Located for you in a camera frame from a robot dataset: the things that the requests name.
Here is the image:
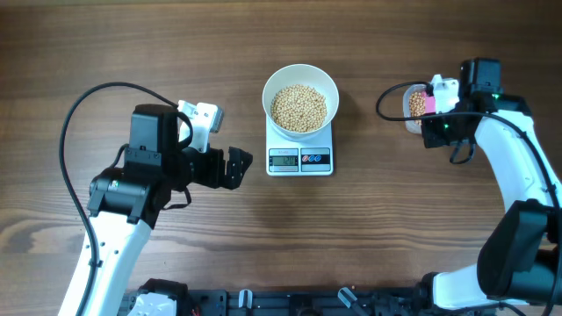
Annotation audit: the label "pink plastic measuring scoop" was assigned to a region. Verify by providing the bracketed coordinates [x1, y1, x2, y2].
[421, 91, 436, 115]

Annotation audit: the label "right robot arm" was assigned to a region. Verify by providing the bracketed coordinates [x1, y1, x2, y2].
[421, 58, 561, 311]

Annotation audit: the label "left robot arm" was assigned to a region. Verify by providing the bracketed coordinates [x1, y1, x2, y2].
[60, 104, 253, 315]

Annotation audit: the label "white digital kitchen scale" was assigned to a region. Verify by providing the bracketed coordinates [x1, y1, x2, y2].
[265, 119, 335, 176]

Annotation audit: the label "soybeans in white bowl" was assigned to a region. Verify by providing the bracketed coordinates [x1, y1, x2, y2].
[270, 84, 328, 133]

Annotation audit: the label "white bowl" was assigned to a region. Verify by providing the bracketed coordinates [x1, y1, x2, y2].
[262, 64, 340, 140]

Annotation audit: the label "pile of soybeans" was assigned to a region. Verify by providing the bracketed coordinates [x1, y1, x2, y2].
[408, 91, 427, 117]

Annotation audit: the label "clear plastic container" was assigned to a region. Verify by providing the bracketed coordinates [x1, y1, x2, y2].
[401, 83, 431, 135]

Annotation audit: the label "right black camera cable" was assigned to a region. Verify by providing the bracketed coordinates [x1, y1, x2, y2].
[375, 81, 562, 316]

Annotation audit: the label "black camera cable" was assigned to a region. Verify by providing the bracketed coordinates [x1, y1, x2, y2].
[375, 81, 562, 316]
[58, 81, 194, 316]

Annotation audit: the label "left black camera cable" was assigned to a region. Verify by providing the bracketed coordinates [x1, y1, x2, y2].
[58, 81, 194, 316]

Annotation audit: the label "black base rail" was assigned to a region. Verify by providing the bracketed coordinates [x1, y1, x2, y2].
[118, 287, 420, 316]

